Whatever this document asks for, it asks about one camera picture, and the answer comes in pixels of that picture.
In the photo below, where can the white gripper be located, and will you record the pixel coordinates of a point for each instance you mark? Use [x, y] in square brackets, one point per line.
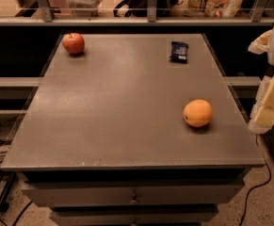
[262, 115]

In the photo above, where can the orange fruit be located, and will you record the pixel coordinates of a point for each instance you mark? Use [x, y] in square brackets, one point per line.
[198, 113]

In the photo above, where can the grey drawer cabinet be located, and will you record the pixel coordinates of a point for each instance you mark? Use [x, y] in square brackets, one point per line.
[104, 141]

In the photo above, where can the clear plastic container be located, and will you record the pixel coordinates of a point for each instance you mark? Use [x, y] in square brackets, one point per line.
[84, 7]

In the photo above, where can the red apple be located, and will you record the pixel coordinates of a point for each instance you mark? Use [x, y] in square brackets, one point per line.
[73, 43]

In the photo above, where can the metal shelf railing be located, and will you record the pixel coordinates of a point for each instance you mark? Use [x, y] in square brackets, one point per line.
[57, 12]

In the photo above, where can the black bag on shelf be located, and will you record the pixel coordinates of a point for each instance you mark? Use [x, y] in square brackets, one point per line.
[145, 8]

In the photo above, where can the dark blue snack packet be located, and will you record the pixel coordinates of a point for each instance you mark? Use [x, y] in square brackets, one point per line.
[179, 51]

